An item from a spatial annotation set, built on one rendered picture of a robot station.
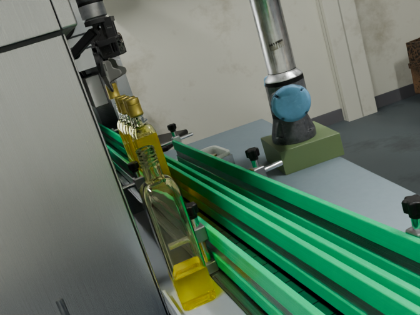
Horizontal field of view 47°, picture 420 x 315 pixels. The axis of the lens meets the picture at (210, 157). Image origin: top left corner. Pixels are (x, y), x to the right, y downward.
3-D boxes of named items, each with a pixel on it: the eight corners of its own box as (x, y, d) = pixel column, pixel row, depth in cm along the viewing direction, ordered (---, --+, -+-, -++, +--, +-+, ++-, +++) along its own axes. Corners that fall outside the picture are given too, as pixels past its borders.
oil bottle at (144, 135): (154, 201, 130) (127, 127, 124) (173, 193, 132) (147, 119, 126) (159, 206, 125) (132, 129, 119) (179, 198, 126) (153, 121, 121)
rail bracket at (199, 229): (179, 281, 85) (155, 214, 82) (213, 265, 87) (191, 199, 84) (186, 290, 82) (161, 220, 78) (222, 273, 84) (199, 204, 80)
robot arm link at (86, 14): (74, 8, 138) (84, 8, 145) (79, 24, 139) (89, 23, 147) (98, 0, 136) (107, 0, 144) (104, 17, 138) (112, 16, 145)
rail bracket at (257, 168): (258, 205, 107) (241, 149, 104) (285, 192, 109) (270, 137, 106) (266, 210, 104) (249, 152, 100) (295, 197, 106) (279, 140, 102)
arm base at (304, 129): (310, 125, 172) (304, 99, 169) (321, 136, 158) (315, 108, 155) (269, 137, 173) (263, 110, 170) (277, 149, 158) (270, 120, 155)
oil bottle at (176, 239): (177, 297, 80) (123, 151, 73) (207, 284, 81) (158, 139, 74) (185, 314, 75) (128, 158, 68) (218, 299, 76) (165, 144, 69)
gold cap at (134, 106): (142, 115, 120) (136, 98, 119) (129, 119, 121) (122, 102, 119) (145, 112, 123) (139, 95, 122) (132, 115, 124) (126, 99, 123)
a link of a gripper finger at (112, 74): (124, 87, 142) (115, 57, 141) (105, 92, 143) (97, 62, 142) (127, 87, 145) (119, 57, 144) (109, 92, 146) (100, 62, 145)
